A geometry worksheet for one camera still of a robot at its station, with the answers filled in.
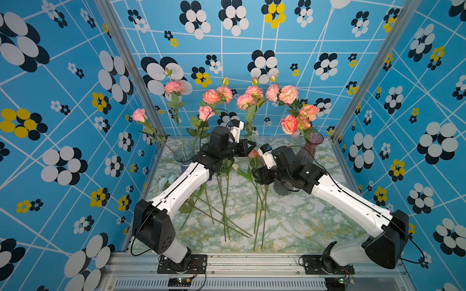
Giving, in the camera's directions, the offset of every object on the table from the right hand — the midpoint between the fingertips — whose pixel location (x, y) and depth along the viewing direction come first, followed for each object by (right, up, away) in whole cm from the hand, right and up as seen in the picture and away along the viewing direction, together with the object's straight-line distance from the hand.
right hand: (261, 169), depth 76 cm
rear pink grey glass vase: (+27, +5, +22) cm, 35 cm away
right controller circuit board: (+29, -44, -7) cm, 53 cm away
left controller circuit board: (-33, -45, -4) cm, 56 cm away
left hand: (-1, +12, -3) cm, 12 cm away
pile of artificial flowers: (-11, -16, +17) cm, 26 cm away
